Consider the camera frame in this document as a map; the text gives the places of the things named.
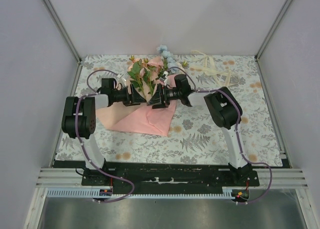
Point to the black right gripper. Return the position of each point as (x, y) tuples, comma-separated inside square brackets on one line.
[(157, 101)]

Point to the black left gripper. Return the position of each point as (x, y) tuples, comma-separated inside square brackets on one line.
[(134, 98)]

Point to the orange fake rose stem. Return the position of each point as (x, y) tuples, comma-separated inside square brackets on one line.
[(136, 73)]

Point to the pink wrapping paper sheet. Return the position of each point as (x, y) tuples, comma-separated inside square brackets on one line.
[(140, 119)]

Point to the pink fake rose stem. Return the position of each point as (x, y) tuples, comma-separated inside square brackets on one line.
[(151, 71)]

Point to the cream ribbon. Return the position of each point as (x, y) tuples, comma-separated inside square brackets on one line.
[(222, 78)]

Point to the blue fake hydrangea stem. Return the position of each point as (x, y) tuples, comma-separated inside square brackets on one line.
[(166, 55)]

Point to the green leafy rose stem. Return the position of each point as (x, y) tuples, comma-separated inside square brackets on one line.
[(183, 64)]

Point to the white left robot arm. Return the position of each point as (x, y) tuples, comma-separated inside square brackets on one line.
[(79, 116)]

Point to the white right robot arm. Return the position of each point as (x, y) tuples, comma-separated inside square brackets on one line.
[(224, 110)]

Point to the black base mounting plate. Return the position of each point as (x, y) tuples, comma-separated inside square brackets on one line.
[(164, 178)]

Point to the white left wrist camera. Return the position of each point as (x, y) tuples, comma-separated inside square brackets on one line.
[(122, 78)]

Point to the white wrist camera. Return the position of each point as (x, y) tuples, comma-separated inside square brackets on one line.
[(122, 78), (163, 79)]

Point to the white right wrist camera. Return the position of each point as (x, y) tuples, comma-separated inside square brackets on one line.
[(163, 79)]

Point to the white slotted cable duct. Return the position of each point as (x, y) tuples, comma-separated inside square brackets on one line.
[(106, 193)]

